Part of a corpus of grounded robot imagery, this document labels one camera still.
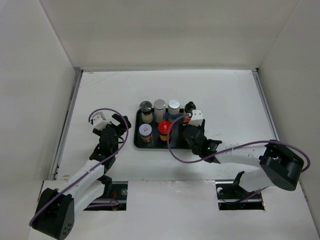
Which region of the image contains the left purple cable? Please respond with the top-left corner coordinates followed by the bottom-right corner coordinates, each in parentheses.
top-left (28, 107), bottom-right (132, 227)

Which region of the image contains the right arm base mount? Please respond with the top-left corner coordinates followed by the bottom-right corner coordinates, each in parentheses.
top-left (215, 171), bottom-right (265, 211)

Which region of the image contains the black rectangular tray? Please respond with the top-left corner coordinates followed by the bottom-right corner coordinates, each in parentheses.
top-left (133, 109), bottom-right (191, 150)

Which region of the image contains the silver-cap white bottle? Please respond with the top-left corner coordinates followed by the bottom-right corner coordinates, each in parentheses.
top-left (153, 99), bottom-right (166, 124)

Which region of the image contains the purple cable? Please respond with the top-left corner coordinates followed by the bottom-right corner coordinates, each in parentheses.
top-left (166, 113), bottom-right (312, 203)
top-left (28, 107), bottom-right (132, 227)

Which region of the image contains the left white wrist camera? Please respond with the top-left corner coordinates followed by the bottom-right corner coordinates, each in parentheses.
top-left (90, 111), bottom-right (110, 131)

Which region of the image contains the white-lid dark sauce jar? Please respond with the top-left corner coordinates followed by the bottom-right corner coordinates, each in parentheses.
top-left (138, 123), bottom-right (153, 143)

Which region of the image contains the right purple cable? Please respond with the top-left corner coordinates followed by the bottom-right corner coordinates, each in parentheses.
top-left (166, 113), bottom-right (312, 203)

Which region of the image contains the silver-cap blue-label bottle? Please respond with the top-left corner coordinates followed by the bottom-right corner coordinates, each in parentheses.
top-left (168, 99), bottom-right (180, 123)

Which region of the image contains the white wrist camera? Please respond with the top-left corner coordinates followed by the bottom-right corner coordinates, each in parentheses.
top-left (188, 109), bottom-right (204, 127)
top-left (90, 111), bottom-right (110, 131)

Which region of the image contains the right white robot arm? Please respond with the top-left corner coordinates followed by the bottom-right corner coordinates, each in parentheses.
top-left (182, 125), bottom-right (304, 198)

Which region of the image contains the red-cap brown sauce jar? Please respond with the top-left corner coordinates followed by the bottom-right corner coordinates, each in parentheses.
top-left (158, 120), bottom-right (172, 142)

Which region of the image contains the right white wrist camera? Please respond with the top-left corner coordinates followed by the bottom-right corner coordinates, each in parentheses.
top-left (188, 109), bottom-right (204, 127)

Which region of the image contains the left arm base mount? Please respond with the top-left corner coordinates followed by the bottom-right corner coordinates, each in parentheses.
top-left (85, 176), bottom-right (129, 212)

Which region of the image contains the black-cap white bottle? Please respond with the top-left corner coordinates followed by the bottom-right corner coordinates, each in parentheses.
top-left (183, 101), bottom-right (197, 118)

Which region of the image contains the red-cap orange spice jar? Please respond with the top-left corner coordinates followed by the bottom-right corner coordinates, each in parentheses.
top-left (183, 117), bottom-right (191, 124)

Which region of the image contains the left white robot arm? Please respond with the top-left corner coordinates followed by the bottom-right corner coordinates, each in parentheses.
top-left (29, 108), bottom-right (132, 240)

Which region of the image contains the clear-top pepper grinder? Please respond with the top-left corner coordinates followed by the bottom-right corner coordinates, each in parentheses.
top-left (139, 100), bottom-right (154, 124)

